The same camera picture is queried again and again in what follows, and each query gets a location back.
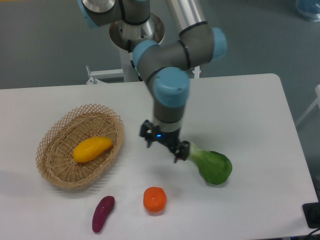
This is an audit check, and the woven wicker basket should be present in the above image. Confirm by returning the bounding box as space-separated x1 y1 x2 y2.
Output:
36 104 125 189

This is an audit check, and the purple sweet potato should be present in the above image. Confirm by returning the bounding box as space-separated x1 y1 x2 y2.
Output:
91 195 115 233

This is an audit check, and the yellow mango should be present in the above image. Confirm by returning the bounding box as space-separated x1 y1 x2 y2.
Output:
72 136 113 163

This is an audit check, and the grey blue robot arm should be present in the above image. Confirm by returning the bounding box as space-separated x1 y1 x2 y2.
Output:
78 0 227 160

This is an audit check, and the black device at table edge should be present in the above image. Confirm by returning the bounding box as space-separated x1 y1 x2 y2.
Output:
302 202 320 229

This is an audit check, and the white frame at right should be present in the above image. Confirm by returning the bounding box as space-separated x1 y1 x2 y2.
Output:
295 84 320 129

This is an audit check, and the green bok choy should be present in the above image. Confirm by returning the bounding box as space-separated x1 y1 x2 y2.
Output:
189 142 233 185

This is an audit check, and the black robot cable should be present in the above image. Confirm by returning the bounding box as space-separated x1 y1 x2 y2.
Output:
127 39 145 82

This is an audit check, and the orange tangerine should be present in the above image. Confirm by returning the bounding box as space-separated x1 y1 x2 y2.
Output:
143 186 167 213

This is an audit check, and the blue plastic bag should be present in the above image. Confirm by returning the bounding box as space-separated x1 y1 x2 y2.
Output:
295 0 320 22

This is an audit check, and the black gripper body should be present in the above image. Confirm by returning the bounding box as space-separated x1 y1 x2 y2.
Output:
151 125 180 153

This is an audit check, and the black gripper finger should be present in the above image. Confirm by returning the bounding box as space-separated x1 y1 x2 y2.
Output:
173 140 191 163
139 120 157 148

